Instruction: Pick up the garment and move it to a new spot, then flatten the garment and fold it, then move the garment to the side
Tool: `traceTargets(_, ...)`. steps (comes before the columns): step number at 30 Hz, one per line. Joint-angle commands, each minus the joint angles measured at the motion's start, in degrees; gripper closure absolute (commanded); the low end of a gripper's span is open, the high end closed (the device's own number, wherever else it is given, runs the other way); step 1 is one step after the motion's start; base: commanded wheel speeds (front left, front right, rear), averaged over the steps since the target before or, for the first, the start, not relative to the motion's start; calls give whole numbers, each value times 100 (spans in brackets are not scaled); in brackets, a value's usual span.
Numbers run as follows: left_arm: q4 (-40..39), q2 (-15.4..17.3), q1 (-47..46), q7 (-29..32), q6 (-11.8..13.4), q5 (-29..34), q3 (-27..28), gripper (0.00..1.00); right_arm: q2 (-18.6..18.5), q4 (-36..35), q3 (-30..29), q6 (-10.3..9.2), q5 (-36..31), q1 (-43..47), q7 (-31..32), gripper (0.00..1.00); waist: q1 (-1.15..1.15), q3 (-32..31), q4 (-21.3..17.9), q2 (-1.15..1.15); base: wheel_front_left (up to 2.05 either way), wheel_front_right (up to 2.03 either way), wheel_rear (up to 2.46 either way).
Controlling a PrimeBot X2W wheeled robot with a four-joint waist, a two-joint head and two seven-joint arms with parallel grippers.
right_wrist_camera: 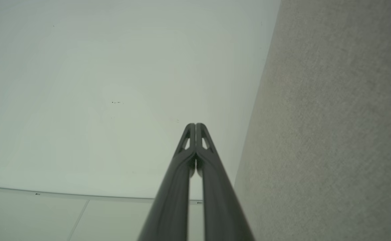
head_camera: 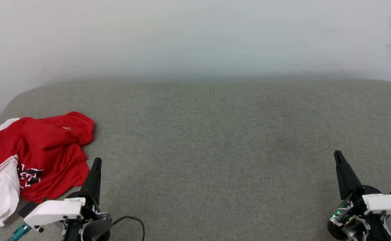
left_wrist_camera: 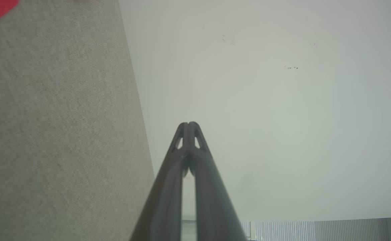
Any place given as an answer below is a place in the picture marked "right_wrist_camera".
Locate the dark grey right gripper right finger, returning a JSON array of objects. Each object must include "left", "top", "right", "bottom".
[{"left": 196, "top": 123, "right": 256, "bottom": 241}]

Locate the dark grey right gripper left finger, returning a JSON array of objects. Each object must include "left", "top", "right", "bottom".
[{"left": 138, "top": 123, "right": 196, "bottom": 241}]

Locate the white baseboard strip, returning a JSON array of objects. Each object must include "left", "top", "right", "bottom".
[{"left": 0, "top": 187, "right": 203, "bottom": 205}]

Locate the grey fabric sofa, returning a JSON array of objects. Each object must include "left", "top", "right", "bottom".
[{"left": 234, "top": 0, "right": 391, "bottom": 241}]

